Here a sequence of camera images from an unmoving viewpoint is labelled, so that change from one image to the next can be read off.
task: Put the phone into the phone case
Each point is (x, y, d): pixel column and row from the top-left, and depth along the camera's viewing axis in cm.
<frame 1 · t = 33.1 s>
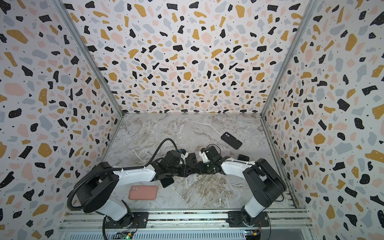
left hand: (192, 169, 85), fingers open
right hand: (193, 168, 88), fingers open
black phone case: (231, 140, 109), on the table
pink phone case: (143, 192, 84), on the table

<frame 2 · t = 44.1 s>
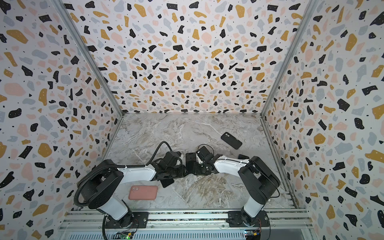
left hand: (189, 172, 87), fingers open
right hand: (190, 170, 88), fingers open
the named things where they were.

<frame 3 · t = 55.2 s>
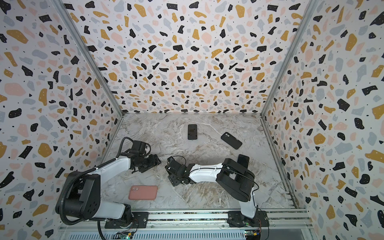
left hand: (156, 161, 90), fingers open
right hand: (171, 174, 87), fingers open
purple edged phone: (192, 131, 111), point 2 cm above the table
the other named things where they were.

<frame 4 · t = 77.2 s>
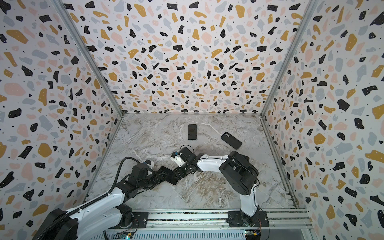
left hand: (166, 176, 84), fingers open
right hand: (172, 173, 86), fingers open
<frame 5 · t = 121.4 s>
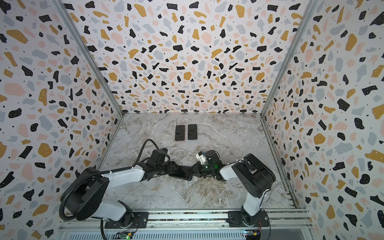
left hand: (176, 166, 88), fingers open
right hand: (184, 170, 85), fingers closed
silver edged phone: (180, 132, 117), on the table
